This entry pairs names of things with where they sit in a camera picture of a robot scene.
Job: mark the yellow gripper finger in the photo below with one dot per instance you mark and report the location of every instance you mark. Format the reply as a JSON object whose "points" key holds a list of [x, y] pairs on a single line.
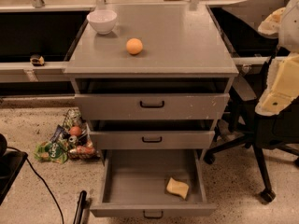
{"points": [[282, 86], [271, 26]]}

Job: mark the grey drawer cabinet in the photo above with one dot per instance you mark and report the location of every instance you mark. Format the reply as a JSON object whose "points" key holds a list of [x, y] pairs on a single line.
{"points": [[183, 53]]}

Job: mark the white bowl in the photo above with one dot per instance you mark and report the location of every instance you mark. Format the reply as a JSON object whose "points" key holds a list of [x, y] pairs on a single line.
{"points": [[102, 21]]}

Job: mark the grey drawer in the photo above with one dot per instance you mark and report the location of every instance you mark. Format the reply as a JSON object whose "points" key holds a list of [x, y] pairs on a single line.
{"points": [[152, 140], [151, 106], [135, 182]]}

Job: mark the black bar on floor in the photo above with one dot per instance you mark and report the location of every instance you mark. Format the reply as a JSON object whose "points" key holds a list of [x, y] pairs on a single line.
{"points": [[80, 207]]}

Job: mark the yellow sponge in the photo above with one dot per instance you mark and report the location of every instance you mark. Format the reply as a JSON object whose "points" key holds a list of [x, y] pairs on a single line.
{"points": [[178, 188]]}

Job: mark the red tomato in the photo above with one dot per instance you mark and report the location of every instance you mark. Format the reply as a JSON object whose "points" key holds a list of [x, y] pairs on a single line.
{"points": [[75, 130]]}

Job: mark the black device on left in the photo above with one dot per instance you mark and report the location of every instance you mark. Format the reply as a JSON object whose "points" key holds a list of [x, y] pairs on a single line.
{"points": [[11, 163]]}

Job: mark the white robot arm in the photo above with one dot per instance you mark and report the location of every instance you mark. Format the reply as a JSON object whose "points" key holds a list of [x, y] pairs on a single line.
{"points": [[290, 27]]}

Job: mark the green snack bag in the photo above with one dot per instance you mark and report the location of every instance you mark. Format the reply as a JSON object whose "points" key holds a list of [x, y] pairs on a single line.
{"points": [[49, 151]]}

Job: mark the grey bottom drawer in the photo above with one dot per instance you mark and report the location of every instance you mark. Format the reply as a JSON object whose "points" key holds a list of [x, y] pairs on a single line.
{"points": [[135, 182]]}

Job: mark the grey shelf rail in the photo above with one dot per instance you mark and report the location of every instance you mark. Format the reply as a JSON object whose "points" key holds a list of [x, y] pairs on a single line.
{"points": [[26, 72]]}

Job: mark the grey middle drawer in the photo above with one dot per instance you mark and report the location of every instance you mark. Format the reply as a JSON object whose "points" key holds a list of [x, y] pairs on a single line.
{"points": [[152, 140]]}

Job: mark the grey top drawer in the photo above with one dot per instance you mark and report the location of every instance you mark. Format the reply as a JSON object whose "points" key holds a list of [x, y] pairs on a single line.
{"points": [[151, 106]]}

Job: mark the black office chair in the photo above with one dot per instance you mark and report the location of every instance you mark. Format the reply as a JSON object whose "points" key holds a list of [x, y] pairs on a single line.
{"points": [[257, 131]]}

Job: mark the yellow black tape measure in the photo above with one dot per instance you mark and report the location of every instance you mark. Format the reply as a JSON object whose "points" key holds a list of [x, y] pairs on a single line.
{"points": [[37, 60]]}

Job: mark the orange fruit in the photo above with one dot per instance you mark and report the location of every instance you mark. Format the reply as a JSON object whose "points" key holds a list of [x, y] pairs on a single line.
{"points": [[134, 46]]}

